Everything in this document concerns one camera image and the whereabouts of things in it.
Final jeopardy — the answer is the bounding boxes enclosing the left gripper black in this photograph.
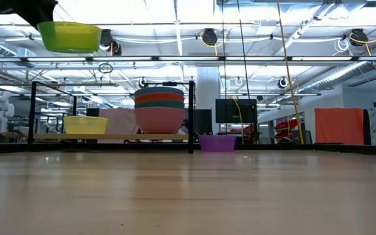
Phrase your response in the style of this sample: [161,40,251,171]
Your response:
[0,0,59,31]

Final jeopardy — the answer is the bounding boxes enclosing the green translucent bowl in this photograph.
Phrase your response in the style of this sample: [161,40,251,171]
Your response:
[37,21,102,54]

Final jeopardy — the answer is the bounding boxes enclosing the yellow translucent bowl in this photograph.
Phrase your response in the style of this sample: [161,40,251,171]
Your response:
[63,116,109,135]

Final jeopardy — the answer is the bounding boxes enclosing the orange-red opaque bowl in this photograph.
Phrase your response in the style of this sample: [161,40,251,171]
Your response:
[134,92,185,104]

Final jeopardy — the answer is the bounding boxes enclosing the purple translucent bowl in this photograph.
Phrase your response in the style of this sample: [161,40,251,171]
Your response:
[198,134,237,153]

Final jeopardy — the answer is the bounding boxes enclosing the stack of coloured bowls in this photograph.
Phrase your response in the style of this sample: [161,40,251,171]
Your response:
[134,106,187,134]

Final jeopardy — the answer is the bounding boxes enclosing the pale pink board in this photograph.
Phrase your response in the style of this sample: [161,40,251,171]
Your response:
[98,108,140,144]

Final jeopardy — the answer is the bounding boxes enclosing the white building column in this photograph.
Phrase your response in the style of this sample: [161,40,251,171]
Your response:
[195,67,220,110]

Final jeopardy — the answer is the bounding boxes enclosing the black rectangular screen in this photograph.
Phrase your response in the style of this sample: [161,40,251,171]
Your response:
[193,109,213,136]

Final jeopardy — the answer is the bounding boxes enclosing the black monitor on stand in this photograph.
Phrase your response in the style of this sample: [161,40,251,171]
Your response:
[215,98,259,144]

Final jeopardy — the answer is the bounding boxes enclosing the red storage bins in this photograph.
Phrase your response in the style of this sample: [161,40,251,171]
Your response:
[274,117,302,132]

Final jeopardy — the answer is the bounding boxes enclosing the orange-red cloth panel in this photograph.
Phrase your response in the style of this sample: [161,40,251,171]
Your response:
[314,107,365,146]

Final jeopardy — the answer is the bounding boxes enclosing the black ceiling cable reel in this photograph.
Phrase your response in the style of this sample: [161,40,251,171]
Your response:
[98,28,114,50]
[111,39,123,57]
[349,28,369,46]
[202,28,219,47]

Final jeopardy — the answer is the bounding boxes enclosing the black hanging cable ring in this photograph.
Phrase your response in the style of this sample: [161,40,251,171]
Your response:
[98,62,114,74]

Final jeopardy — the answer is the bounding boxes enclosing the thin black hanging cable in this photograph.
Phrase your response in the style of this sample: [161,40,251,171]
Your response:
[221,0,227,134]

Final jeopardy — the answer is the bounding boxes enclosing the thin yellow drooping cable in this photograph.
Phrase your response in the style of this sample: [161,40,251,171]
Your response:
[231,97,243,144]

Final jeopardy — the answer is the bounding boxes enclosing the yellow hanging cable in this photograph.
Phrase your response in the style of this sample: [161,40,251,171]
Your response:
[276,0,306,145]

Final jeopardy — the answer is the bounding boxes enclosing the silver ventilation duct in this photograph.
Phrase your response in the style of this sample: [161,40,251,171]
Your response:
[298,60,376,94]

